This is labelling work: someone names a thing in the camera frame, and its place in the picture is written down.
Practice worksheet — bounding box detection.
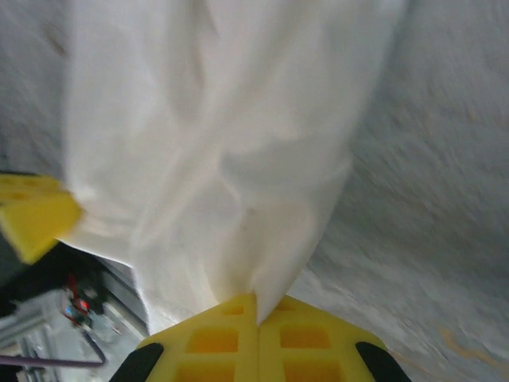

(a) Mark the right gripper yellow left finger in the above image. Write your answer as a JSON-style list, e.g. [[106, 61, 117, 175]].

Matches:
[[113, 293, 259, 382]]

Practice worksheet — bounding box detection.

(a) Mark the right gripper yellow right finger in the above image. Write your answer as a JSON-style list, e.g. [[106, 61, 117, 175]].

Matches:
[[258, 296, 413, 382]]

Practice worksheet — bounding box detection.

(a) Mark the white t-shirt with red print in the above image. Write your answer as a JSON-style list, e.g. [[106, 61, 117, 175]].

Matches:
[[63, 0, 410, 339]]

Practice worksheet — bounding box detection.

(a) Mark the small lit circuit board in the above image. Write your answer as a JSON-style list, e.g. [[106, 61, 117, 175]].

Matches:
[[59, 274, 104, 331]]

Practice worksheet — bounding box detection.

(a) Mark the long aluminium mounting rail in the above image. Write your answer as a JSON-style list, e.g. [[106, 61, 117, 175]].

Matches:
[[0, 290, 80, 347]]

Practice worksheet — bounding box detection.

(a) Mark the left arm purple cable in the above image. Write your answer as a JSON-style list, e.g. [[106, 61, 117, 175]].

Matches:
[[0, 337, 108, 369]]

